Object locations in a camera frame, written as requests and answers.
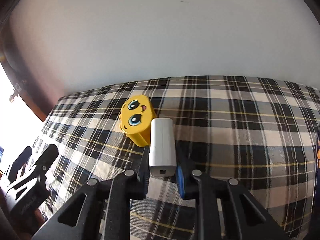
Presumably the white power adapter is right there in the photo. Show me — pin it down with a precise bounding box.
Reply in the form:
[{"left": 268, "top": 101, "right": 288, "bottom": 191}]
[{"left": 149, "top": 118, "right": 177, "bottom": 177}]

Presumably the yellow cartoon face toy block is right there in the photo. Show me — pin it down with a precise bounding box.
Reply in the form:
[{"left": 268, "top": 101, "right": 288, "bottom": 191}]
[{"left": 119, "top": 95, "right": 156, "bottom": 148}]

